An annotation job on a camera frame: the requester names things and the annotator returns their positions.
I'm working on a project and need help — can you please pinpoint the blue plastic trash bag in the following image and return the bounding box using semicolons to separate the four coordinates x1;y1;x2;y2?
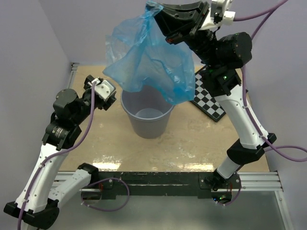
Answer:
103;1;196;105

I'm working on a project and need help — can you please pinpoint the black and silver chessboard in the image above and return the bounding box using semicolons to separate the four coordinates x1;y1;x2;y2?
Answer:
190;66;226;122

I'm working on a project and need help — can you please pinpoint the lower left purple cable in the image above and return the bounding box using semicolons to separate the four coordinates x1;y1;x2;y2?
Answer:
81;177;130;211

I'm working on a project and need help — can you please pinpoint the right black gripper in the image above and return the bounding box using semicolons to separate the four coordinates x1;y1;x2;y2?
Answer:
147;0;220;67

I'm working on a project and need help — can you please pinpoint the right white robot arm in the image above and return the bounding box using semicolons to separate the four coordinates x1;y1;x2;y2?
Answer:
154;0;276;189

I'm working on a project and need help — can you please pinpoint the left aluminium rail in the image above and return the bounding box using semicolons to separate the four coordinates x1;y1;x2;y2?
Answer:
67;62;80;88

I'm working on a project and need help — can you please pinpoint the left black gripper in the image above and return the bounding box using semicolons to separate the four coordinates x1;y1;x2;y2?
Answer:
73;75;116;125

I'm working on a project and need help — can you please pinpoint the grey plastic trash bin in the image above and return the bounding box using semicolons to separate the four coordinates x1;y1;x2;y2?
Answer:
120;85;175;139

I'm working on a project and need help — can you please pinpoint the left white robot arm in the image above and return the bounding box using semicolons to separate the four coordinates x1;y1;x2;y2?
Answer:
3;75;116;230

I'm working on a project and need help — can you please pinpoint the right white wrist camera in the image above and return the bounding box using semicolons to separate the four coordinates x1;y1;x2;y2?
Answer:
199;0;236;30

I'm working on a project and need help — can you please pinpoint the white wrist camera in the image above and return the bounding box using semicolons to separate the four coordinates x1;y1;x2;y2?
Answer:
199;0;236;30
91;78;116;102

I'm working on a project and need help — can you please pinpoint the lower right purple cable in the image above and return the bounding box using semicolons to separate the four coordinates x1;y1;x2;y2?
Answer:
215;177;242;207

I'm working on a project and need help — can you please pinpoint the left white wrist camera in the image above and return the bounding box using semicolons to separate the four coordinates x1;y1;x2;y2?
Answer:
91;78;116;102

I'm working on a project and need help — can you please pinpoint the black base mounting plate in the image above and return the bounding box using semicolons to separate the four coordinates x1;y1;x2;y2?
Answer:
86;172;241;199

